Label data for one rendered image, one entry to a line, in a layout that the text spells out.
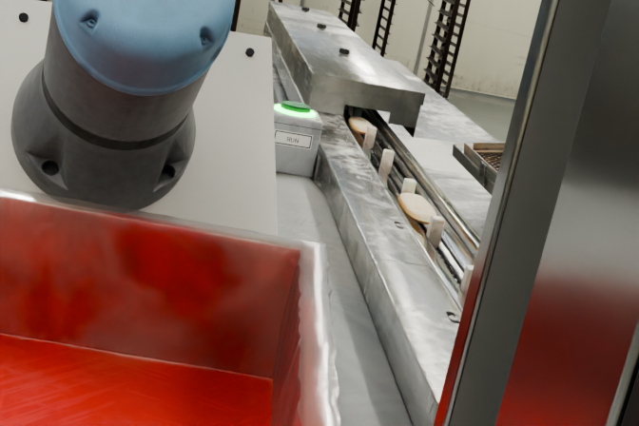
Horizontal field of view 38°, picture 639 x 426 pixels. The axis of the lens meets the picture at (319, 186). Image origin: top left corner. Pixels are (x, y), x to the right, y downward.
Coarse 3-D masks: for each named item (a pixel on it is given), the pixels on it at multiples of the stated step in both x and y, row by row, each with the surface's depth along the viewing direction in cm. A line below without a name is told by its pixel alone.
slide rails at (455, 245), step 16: (384, 144) 134; (400, 160) 126; (384, 176) 115; (400, 176) 117; (416, 192) 110; (400, 208) 102; (416, 224) 97; (448, 224) 99; (448, 240) 94; (432, 256) 88; (464, 256) 90; (448, 272) 84
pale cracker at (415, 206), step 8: (408, 192) 106; (400, 200) 103; (408, 200) 102; (416, 200) 103; (424, 200) 104; (408, 208) 100; (416, 208) 100; (424, 208) 100; (432, 208) 101; (408, 216) 99; (416, 216) 98; (424, 216) 98
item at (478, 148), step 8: (464, 144) 120; (480, 144) 120; (488, 144) 120; (496, 144) 120; (504, 144) 121; (464, 152) 120; (472, 152) 116; (480, 152) 120; (488, 152) 120; (496, 152) 120; (472, 160) 116; (480, 160) 113; (488, 160) 117; (496, 160) 117; (488, 168) 109; (496, 168) 112; (488, 176) 109
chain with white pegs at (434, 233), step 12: (360, 108) 147; (372, 132) 133; (372, 144) 134; (384, 156) 120; (384, 168) 120; (408, 180) 107; (432, 216) 94; (432, 228) 93; (432, 240) 94; (468, 264) 81; (456, 276) 87; (468, 276) 80
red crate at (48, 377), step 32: (0, 352) 60; (32, 352) 60; (64, 352) 61; (96, 352) 62; (0, 384) 56; (32, 384) 57; (64, 384) 57; (96, 384) 58; (128, 384) 59; (160, 384) 60; (192, 384) 60; (224, 384) 61; (256, 384) 62; (0, 416) 52; (32, 416) 53; (64, 416) 54; (96, 416) 54; (128, 416) 55; (160, 416) 56; (192, 416) 57; (224, 416) 57; (256, 416) 58
